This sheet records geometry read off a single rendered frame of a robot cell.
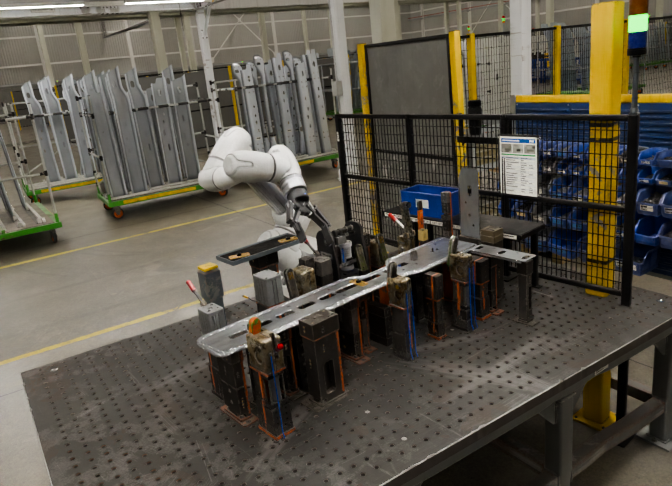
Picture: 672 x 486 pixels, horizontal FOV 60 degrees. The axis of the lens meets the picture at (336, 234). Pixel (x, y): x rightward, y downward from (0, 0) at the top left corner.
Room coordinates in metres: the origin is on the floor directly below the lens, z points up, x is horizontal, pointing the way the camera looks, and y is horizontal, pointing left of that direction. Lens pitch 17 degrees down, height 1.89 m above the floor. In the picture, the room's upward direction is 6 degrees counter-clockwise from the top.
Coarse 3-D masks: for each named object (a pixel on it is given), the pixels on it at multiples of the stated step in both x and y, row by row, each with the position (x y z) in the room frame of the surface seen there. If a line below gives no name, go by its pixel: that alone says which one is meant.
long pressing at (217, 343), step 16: (432, 240) 2.70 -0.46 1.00; (448, 240) 2.68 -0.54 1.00; (400, 256) 2.53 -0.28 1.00; (432, 256) 2.48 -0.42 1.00; (400, 272) 2.32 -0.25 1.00; (416, 272) 2.32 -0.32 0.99; (320, 288) 2.23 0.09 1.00; (336, 288) 2.22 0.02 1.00; (352, 288) 2.20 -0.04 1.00; (368, 288) 2.18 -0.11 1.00; (288, 304) 2.11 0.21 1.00; (304, 304) 2.10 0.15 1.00; (320, 304) 2.07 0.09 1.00; (336, 304) 2.07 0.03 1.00; (240, 320) 2.00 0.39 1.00; (272, 320) 1.97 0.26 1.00; (288, 320) 1.96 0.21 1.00; (208, 336) 1.90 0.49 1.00; (224, 336) 1.88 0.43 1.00; (240, 336) 1.87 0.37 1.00; (208, 352) 1.80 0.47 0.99; (224, 352) 1.77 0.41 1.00
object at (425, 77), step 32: (384, 64) 5.20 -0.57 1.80; (416, 64) 4.84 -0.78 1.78; (448, 64) 4.51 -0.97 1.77; (384, 96) 5.23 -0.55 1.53; (416, 96) 4.85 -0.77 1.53; (448, 96) 4.54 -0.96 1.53; (448, 128) 4.56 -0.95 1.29; (384, 160) 5.30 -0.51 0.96; (416, 160) 4.92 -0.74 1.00; (448, 160) 4.57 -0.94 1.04
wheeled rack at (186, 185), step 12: (192, 84) 9.84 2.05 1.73; (216, 96) 9.07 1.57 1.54; (132, 108) 8.77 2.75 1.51; (144, 108) 8.84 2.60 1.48; (84, 132) 9.00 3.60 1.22; (96, 132) 8.20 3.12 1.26; (204, 132) 9.87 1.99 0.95; (156, 144) 9.46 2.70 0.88; (96, 156) 8.45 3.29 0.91; (96, 180) 8.91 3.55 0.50; (192, 180) 9.12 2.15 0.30; (108, 192) 8.20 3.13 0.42; (144, 192) 8.53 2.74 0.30; (156, 192) 8.56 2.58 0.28; (168, 192) 8.57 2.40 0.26; (180, 192) 8.65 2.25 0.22; (108, 204) 8.16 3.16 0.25; (120, 204) 8.24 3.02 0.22; (120, 216) 8.31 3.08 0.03
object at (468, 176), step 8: (464, 168) 2.72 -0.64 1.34; (472, 168) 2.69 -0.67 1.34; (464, 176) 2.72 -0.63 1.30; (472, 176) 2.69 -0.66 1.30; (464, 184) 2.72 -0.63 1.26; (472, 184) 2.69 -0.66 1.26; (464, 192) 2.73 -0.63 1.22; (472, 192) 2.69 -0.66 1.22; (464, 200) 2.73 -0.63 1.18; (472, 200) 2.69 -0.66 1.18; (464, 208) 2.73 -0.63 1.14; (472, 208) 2.69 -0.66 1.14; (464, 216) 2.73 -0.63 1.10; (472, 216) 2.69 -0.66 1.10; (464, 224) 2.73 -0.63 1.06; (472, 224) 2.69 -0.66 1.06; (464, 232) 2.73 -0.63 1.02; (472, 232) 2.70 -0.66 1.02
